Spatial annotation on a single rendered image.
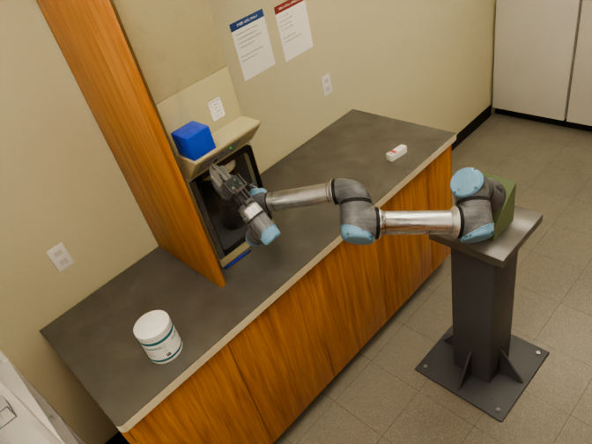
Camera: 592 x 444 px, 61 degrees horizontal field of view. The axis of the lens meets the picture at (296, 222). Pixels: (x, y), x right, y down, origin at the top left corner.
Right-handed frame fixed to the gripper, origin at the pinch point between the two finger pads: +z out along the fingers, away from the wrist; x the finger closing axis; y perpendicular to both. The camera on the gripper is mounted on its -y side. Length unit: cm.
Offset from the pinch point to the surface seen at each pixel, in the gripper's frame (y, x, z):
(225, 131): 5.1, -11.6, 7.2
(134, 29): 33, 5, 42
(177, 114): 11.5, 2.2, 19.8
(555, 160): -83, -259, -119
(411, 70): -72, -193, -2
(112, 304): -56, 50, -12
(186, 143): 14.1, 7.8, 8.5
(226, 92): 9.9, -20.0, 18.4
